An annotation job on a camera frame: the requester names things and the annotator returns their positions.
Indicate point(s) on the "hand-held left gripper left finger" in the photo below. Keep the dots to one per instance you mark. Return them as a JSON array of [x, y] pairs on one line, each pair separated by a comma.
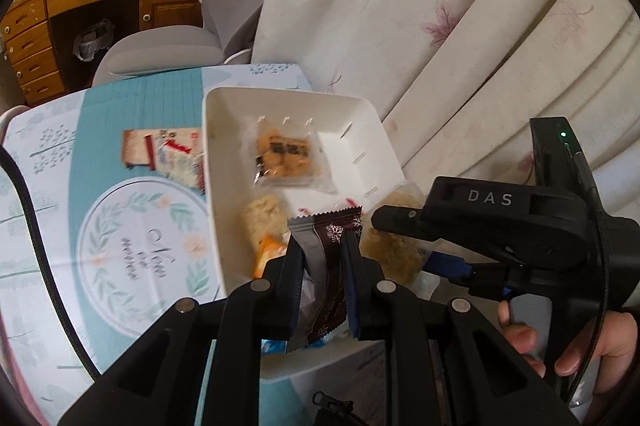
[[296, 286]]

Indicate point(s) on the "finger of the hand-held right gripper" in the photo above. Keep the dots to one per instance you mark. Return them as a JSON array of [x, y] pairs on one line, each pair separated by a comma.
[[450, 266], [400, 218]]

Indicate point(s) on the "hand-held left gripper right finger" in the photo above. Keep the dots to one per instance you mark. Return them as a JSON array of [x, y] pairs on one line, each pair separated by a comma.
[[351, 291]]

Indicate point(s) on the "yellow cracker packet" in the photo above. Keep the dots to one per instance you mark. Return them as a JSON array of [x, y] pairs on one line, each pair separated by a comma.
[[395, 251], [265, 213]]

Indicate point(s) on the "orange white bar packet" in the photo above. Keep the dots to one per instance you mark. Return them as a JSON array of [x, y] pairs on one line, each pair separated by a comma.
[[267, 256]]

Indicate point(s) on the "dark brown snack packet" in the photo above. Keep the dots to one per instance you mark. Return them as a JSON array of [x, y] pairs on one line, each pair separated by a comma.
[[327, 256]]

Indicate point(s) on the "white plastic bin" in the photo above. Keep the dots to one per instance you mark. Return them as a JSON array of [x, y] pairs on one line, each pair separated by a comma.
[[230, 131]]

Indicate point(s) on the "person's right hand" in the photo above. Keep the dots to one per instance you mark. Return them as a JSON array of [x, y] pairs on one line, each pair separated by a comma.
[[620, 341]]

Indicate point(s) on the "small blue packet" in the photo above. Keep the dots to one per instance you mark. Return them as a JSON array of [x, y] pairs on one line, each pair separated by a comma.
[[274, 346]]

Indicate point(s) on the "clear brown cookie packet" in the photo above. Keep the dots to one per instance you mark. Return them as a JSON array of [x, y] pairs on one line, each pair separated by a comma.
[[287, 156]]

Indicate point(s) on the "red white snack packet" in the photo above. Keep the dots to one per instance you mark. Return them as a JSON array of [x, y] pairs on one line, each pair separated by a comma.
[[180, 156]]

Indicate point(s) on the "cream leaf print curtain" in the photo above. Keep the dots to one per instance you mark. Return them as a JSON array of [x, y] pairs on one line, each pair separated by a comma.
[[450, 31]]

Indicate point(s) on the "tan brown snack packet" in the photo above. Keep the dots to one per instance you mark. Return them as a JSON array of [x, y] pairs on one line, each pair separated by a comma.
[[137, 149]]

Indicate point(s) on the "grey office chair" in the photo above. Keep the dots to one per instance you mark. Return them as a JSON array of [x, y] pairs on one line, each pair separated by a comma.
[[150, 51]]

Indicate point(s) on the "trash bin with bag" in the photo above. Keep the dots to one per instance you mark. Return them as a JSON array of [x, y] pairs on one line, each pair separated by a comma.
[[92, 41]]

